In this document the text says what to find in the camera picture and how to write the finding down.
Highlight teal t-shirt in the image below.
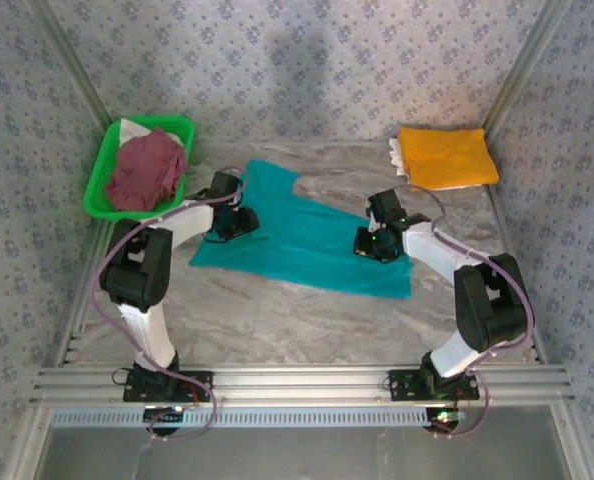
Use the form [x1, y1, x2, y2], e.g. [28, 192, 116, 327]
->
[188, 159, 414, 301]

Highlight white folded t-shirt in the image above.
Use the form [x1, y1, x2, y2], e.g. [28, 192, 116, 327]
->
[388, 137, 483, 193]

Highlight orange folded t-shirt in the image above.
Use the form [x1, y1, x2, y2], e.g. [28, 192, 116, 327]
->
[398, 126, 501, 192]

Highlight maroon crumpled t-shirt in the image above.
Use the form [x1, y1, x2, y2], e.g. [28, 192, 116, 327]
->
[104, 127, 189, 212]

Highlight green plastic basket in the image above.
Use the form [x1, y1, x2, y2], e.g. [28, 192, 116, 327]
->
[82, 115, 197, 222]

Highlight white crumpled t-shirt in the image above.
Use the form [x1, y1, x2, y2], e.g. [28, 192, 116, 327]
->
[118, 118, 186, 147]

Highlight black controller board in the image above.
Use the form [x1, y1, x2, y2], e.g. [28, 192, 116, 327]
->
[426, 407, 466, 432]
[144, 405, 186, 435]

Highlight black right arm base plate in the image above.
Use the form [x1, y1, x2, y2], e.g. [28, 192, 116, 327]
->
[387, 368, 481, 402]

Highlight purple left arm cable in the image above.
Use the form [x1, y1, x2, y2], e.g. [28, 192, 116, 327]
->
[90, 172, 251, 444]

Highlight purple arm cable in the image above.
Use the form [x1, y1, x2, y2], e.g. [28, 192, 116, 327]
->
[404, 183, 536, 441]
[90, 172, 251, 444]

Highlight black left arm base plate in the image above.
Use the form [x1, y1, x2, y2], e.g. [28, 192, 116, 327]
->
[122, 370, 214, 404]

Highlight aluminium mounting rail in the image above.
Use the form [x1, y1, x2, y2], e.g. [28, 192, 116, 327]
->
[29, 364, 576, 407]

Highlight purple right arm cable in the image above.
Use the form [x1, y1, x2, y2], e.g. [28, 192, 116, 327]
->
[404, 183, 536, 441]

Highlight grey slotted cable duct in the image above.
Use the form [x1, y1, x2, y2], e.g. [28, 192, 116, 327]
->
[51, 407, 446, 429]

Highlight aluminium frame post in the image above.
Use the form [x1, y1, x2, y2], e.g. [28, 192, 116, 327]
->
[480, 0, 574, 132]
[26, 0, 116, 131]

